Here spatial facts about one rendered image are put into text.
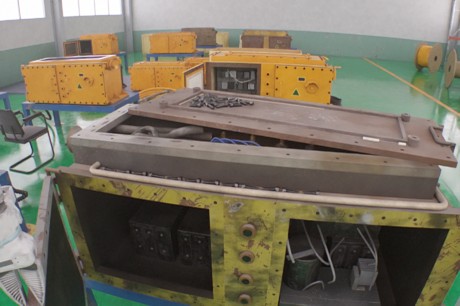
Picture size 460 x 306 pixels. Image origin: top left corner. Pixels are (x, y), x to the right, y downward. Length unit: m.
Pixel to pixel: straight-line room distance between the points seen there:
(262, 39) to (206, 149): 8.47
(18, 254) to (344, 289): 1.12
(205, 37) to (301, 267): 11.69
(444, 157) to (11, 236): 1.13
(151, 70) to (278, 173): 6.62
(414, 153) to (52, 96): 4.54
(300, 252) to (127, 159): 0.71
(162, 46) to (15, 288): 9.75
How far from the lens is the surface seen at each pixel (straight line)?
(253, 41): 9.39
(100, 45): 11.44
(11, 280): 0.71
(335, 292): 1.32
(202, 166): 0.99
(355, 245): 1.38
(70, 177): 1.20
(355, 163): 0.95
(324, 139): 1.03
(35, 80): 5.01
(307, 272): 1.21
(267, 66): 3.53
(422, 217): 1.02
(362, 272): 1.32
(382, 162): 0.98
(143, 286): 1.38
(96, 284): 1.62
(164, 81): 7.34
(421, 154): 1.05
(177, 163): 1.01
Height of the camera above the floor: 1.74
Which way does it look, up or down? 22 degrees down
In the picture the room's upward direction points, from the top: straight up
